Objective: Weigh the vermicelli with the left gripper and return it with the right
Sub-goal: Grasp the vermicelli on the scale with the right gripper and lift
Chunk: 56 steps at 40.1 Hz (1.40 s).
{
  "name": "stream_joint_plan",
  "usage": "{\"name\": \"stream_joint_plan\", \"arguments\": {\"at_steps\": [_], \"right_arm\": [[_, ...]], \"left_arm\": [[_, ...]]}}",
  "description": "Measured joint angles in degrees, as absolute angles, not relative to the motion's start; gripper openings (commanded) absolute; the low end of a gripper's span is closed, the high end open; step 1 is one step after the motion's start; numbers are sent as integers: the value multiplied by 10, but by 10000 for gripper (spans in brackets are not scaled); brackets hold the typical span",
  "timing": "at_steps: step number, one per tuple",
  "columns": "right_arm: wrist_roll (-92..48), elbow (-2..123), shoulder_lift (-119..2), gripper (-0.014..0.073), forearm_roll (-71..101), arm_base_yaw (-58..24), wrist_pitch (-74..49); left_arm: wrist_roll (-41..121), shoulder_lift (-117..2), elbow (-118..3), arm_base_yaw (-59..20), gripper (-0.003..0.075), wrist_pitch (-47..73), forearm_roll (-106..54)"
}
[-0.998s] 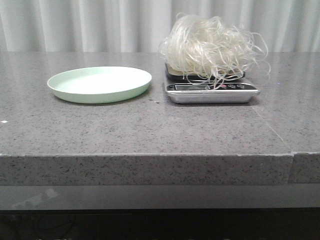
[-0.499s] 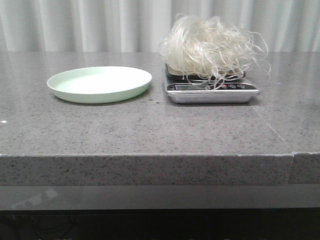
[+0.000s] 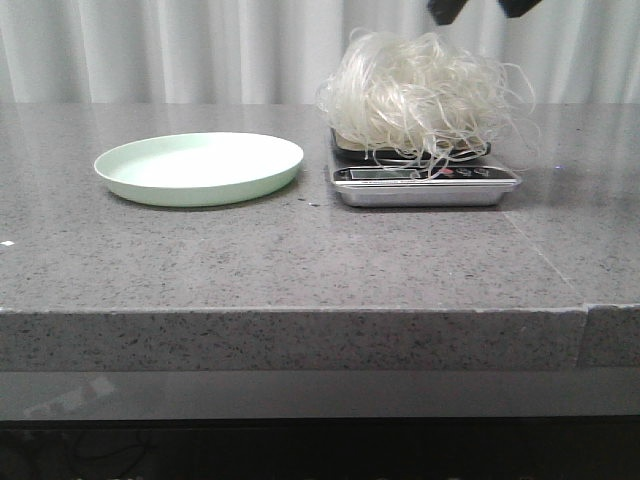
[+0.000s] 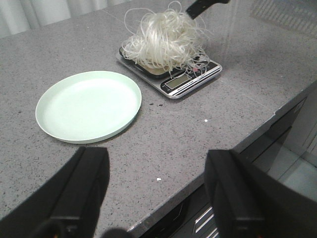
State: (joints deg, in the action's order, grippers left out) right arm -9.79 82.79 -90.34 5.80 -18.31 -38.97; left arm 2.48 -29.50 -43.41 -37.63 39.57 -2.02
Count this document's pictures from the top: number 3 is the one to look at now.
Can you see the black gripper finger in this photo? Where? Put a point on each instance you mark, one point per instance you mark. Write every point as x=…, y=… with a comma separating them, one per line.
x=517, y=8
x=445, y=12

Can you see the white vermicelli noodle bundle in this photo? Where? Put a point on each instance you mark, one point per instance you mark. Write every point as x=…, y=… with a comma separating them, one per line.
x=423, y=99

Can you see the silver black kitchen scale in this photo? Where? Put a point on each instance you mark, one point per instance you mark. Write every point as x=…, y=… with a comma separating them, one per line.
x=386, y=179

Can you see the light green round plate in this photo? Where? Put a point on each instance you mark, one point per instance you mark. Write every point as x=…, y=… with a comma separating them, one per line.
x=199, y=169

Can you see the white pleated curtain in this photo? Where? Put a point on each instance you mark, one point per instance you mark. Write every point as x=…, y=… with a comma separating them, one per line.
x=281, y=51

